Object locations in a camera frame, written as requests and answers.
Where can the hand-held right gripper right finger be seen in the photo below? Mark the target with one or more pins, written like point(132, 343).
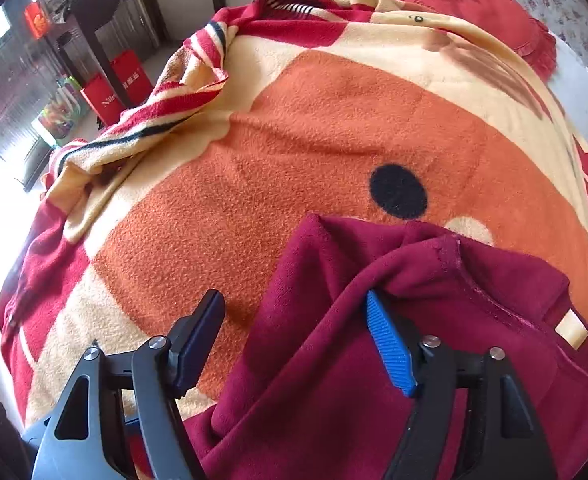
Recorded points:
point(391, 345)

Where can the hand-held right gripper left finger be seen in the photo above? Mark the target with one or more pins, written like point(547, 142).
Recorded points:
point(198, 340)

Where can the maroon fleece garment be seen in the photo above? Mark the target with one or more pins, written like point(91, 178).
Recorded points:
point(324, 360)

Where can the printed fleece blanket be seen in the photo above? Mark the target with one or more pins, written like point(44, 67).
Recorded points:
point(324, 135)

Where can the red gift box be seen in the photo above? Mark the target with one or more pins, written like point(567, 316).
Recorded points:
point(131, 77)
point(101, 100)

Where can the colourful gift bag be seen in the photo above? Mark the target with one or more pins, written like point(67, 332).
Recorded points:
point(58, 115)

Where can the ribbed metal panel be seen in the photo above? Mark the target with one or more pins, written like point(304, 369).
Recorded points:
point(8, 90)

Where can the white cloth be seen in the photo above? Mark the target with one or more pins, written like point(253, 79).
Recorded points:
point(584, 95)

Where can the floral pillow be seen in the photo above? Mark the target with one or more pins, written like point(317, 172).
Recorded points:
point(564, 0)

